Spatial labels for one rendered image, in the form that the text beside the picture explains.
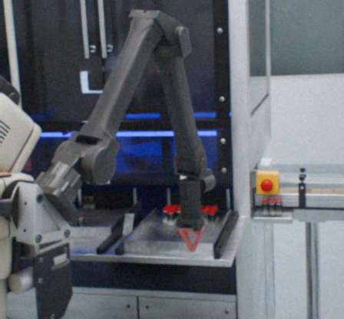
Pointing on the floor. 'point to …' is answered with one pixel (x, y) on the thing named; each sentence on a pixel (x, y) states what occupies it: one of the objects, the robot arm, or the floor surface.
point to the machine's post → (241, 140)
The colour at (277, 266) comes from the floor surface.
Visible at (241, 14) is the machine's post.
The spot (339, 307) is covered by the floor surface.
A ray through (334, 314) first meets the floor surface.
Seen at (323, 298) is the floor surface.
